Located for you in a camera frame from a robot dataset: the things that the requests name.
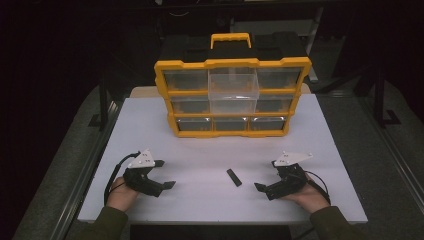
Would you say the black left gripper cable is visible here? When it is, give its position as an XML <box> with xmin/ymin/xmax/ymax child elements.
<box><xmin>103</xmin><ymin>151</ymin><xmax>141</xmax><ymax>207</ymax></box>

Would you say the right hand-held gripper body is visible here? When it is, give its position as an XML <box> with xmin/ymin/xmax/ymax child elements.
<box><xmin>265</xmin><ymin>151</ymin><xmax>314</xmax><ymax>202</ymax></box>

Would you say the large clear plastic drawer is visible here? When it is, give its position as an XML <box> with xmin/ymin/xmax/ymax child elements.
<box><xmin>207</xmin><ymin>67</ymin><xmax>261</xmax><ymax>115</ymax></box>

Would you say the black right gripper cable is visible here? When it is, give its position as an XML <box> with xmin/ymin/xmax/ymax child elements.
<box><xmin>303</xmin><ymin>170</ymin><xmax>332</xmax><ymax>206</ymax></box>

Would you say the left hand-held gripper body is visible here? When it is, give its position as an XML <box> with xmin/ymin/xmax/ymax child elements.
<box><xmin>122</xmin><ymin>148</ymin><xmax>164</xmax><ymax>198</ymax></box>

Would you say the yellow and black drawer organizer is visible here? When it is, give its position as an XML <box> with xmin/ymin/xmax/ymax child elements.
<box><xmin>153</xmin><ymin>32</ymin><xmax>313</xmax><ymax>139</ymax></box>

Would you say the set of small clear drawers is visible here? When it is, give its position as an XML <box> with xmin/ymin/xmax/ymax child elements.
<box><xmin>162</xmin><ymin>68</ymin><xmax>303</xmax><ymax>132</ymax></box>

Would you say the small black bar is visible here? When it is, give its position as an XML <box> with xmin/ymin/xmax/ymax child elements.
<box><xmin>226</xmin><ymin>168</ymin><xmax>243</xmax><ymax>188</ymax></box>

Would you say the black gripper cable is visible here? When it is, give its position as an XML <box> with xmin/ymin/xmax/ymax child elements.
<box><xmin>303</xmin><ymin>170</ymin><xmax>332</xmax><ymax>206</ymax></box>
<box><xmin>103</xmin><ymin>151</ymin><xmax>141</xmax><ymax>207</ymax></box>

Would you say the black metal stand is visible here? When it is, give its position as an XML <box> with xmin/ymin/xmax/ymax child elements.
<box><xmin>371</xmin><ymin>64</ymin><xmax>402</xmax><ymax>129</ymax></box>
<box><xmin>87</xmin><ymin>74</ymin><xmax>118</xmax><ymax>132</ymax></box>

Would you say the person's left hand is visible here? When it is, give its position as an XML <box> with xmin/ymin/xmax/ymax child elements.
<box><xmin>105</xmin><ymin>176</ymin><xmax>140</xmax><ymax>213</ymax></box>

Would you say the person's right hand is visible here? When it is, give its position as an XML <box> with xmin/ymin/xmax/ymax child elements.
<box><xmin>280</xmin><ymin>173</ymin><xmax>331</xmax><ymax>215</ymax></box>

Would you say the aluminium frame rail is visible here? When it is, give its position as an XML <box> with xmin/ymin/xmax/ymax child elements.
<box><xmin>356</xmin><ymin>94</ymin><xmax>424</xmax><ymax>205</ymax></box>
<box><xmin>48</xmin><ymin>98</ymin><xmax>123</xmax><ymax>240</ymax></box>

